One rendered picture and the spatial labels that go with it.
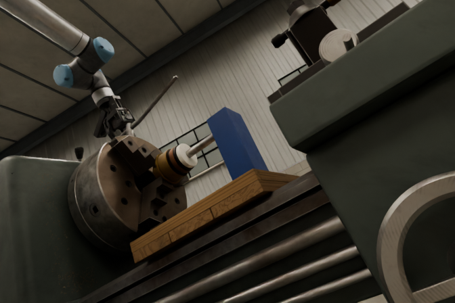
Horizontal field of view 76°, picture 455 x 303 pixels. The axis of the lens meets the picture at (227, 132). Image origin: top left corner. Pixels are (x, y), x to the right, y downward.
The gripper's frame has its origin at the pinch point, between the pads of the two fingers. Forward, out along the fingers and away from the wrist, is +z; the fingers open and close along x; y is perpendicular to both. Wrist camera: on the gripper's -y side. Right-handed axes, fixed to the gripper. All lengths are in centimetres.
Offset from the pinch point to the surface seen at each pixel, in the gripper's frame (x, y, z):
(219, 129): -22, 45, 18
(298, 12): -28, 73, 10
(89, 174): -32.0, 13.6, 11.2
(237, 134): -23, 48, 22
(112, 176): -28.7, 16.5, 14.1
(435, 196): -55, 72, 41
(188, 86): 707, -267, -311
